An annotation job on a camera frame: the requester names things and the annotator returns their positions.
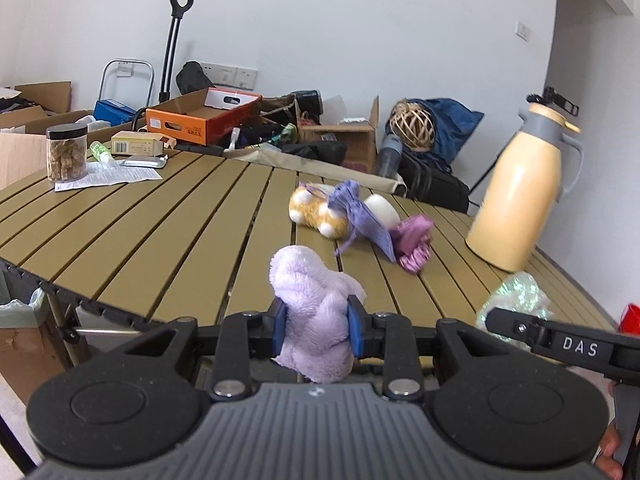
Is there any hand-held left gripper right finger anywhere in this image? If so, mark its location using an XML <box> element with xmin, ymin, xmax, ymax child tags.
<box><xmin>346</xmin><ymin>294</ymin><xmax>506</xmax><ymax>403</ymax></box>

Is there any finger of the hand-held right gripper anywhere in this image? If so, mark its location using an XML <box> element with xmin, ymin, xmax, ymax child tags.
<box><xmin>486</xmin><ymin>306</ymin><xmax>551</xmax><ymax>351</ymax></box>

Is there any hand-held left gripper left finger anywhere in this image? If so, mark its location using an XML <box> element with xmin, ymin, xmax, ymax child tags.
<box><xmin>120</xmin><ymin>297</ymin><xmax>288</xmax><ymax>403</ymax></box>

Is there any iridescent plastic wrap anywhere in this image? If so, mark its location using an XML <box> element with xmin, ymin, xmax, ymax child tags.
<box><xmin>475</xmin><ymin>271</ymin><xmax>553</xmax><ymax>333</ymax></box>

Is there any lavender towel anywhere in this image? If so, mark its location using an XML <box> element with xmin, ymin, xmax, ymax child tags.
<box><xmin>270</xmin><ymin>245</ymin><xmax>367</xmax><ymax>385</ymax></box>

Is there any pink satin pouch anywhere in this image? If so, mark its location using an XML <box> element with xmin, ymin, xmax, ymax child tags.
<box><xmin>390</xmin><ymin>214</ymin><xmax>435</xmax><ymax>275</ymax></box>

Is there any person's right hand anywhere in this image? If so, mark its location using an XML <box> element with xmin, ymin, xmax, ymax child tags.
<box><xmin>592</xmin><ymin>420</ymin><xmax>626</xmax><ymax>480</ymax></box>

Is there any red object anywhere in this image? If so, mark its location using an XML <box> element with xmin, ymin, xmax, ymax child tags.
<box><xmin>617</xmin><ymin>302</ymin><xmax>640</xmax><ymax>335</ymax></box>

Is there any yellow plush toy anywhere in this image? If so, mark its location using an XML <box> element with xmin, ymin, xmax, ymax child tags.
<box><xmin>289</xmin><ymin>183</ymin><xmax>351</xmax><ymax>239</ymax></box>

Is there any white sponge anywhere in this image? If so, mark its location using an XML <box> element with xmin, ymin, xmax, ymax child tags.
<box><xmin>364</xmin><ymin>194</ymin><xmax>402</xmax><ymax>228</ymax></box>

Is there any beige thermos jug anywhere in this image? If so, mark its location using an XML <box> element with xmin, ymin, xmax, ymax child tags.
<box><xmin>465</xmin><ymin>87</ymin><xmax>585</xmax><ymax>273</ymax></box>

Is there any tan folding table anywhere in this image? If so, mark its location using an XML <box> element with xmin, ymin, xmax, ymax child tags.
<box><xmin>0</xmin><ymin>147</ymin><xmax>623</xmax><ymax>363</ymax></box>

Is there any grey bottle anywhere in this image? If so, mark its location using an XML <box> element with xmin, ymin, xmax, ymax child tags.
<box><xmin>376</xmin><ymin>134</ymin><xmax>403</xmax><ymax>178</ymax></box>

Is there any black cloth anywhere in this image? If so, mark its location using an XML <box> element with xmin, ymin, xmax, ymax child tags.
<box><xmin>280</xmin><ymin>141</ymin><xmax>348</xmax><ymax>165</ymax></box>

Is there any small open cardboard box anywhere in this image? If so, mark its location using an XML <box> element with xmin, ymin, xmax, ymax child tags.
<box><xmin>297</xmin><ymin>95</ymin><xmax>381</xmax><ymax>171</ymax></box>

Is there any dark blue bag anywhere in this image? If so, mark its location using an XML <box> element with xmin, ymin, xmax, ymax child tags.
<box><xmin>395</xmin><ymin>98</ymin><xmax>485</xmax><ymax>171</ymax></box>

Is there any wicker ball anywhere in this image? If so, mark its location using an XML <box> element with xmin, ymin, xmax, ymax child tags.
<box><xmin>389</xmin><ymin>101</ymin><xmax>434</xmax><ymax>151</ymax></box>

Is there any silver foil packet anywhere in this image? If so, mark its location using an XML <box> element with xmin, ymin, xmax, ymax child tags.
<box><xmin>120</xmin><ymin>154</ymin><xmax>168</xmax><ymax>169</ymax></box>

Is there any orange cardboard box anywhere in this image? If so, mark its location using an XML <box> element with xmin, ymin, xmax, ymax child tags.
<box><xmin>146</xmin><ymin>87</ymin><xmax>263</xmax><ymax>147</ymax></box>

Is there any printed paper sheet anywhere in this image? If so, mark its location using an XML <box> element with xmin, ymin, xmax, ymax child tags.
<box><xmin>54</xmin><ymin>162</ymin><xmax>163</xmax><ymax>192</ymax></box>

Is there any small tan carton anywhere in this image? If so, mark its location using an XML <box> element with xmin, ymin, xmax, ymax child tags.
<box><xmin>111</xmin><ymin>131</ymin><xmax>176</xmax><ymax>157</ymax></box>

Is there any small green bottle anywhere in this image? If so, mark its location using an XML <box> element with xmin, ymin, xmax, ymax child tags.
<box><xmin>90</xmin><ymin>141</ymin><xmax>121</xmax><ymax>165</ymax></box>

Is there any green plastic bag liner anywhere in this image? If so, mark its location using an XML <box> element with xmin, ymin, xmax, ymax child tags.
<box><xmin>0</xmin><ymin>275</ymin><xmax>48</xmax><ymax>329</ymax></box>

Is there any cardboard box bin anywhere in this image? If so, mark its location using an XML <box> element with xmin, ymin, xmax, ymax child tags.
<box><xmin>0</xmin><ymin>260</ymin><xmax>76</xmax><ymax>406</ymax></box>

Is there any black bag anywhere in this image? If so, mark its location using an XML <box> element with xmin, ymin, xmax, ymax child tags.
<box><xmin>176</xmin><ymin>61</ymin><xmax>216</xmax><ymax>96</ymax></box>

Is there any blue flat box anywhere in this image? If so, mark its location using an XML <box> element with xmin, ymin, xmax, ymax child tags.
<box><xmin>94</xmin><ymin>99</ymin><xmax>138</xmax><ymax>126</ymax></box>

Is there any clear snack jar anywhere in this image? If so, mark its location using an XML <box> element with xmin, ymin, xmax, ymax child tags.
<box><xmin>46</xmin><ymin>124</ymin><xmax>89</xmax><ymax>183</ymax></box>

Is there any large open cardboard box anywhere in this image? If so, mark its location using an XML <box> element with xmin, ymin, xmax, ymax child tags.
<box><xmin>0</xmin><ymin>81</ymin><xmax>96</xmax><ymax>191</ymax></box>

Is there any purple drawstring pouch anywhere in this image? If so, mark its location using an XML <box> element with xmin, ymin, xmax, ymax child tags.
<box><xmin>327</xmin><ymin>180</ymin><xmax>398</xmax><ymax>263</ymax></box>

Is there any white wall socket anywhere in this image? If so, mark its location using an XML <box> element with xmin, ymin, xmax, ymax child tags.
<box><xmin>200</xmin><ymin>62</ymin><xmax>259</xmax><ymax>88</ymax></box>

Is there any grey metal folding frame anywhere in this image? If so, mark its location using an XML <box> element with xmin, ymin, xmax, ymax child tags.
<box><xmin>99</xmin><ymin>59</ymin><xmax>155</xmax><ymax>111</ymax></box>

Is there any black trolley handle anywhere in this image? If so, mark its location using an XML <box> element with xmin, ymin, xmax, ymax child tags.
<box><xmin>159</xmin><ymin>0</ymin><xmax>195</xmax><ymax>106</ymax></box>

